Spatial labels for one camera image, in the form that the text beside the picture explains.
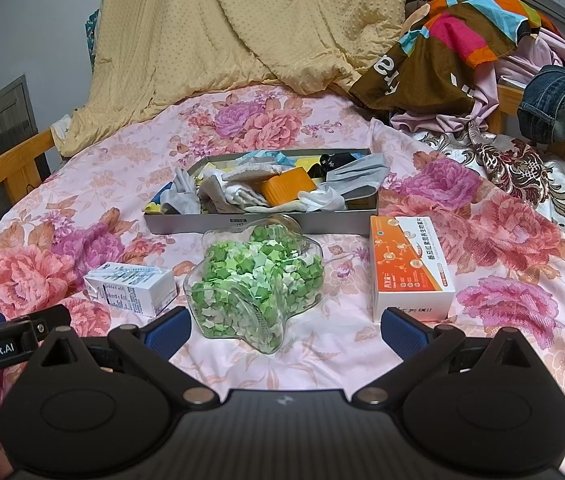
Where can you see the orange white medicine box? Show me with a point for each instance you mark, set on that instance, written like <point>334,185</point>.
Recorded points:
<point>407,270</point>

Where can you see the yellow quilt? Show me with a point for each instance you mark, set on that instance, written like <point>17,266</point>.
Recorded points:
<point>237,25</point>

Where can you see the black sock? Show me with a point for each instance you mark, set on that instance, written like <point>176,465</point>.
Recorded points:
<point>332,161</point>

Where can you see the beige sock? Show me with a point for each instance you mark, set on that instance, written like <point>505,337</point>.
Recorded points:
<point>242,179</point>

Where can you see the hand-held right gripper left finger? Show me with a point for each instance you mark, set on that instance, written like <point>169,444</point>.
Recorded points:
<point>167,332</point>

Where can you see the glass jar of green paper stars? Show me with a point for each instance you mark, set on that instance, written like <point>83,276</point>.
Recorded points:
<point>255,285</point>

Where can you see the grey cloth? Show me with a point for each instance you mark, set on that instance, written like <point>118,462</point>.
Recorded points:
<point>362,175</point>

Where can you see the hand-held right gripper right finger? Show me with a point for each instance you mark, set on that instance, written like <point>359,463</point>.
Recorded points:
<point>405,332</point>

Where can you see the grey metal tray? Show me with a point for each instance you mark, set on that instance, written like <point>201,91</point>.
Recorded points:
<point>187,224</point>

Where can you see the brown colourful striped shirt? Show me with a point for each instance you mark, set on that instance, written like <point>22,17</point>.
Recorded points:
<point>427,60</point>

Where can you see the blue jeans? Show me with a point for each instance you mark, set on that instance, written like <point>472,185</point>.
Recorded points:
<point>557,100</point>

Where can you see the teal wall poster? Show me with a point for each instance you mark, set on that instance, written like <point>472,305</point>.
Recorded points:
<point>91,35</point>

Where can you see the pink floral bedsheet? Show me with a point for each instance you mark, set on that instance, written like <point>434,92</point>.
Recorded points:
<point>112,185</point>

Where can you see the grey white sock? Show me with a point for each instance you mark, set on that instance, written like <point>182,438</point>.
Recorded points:
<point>182,195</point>

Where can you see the yellow blue cartoon towel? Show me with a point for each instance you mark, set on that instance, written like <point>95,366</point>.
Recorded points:
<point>155,206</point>

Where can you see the white milk carton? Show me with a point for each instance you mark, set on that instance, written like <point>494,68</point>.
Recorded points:
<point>132,290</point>

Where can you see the white pillow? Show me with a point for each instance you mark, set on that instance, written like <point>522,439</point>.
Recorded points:
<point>62,132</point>

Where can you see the gold patterned fabric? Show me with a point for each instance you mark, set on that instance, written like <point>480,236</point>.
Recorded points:
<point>512,160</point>

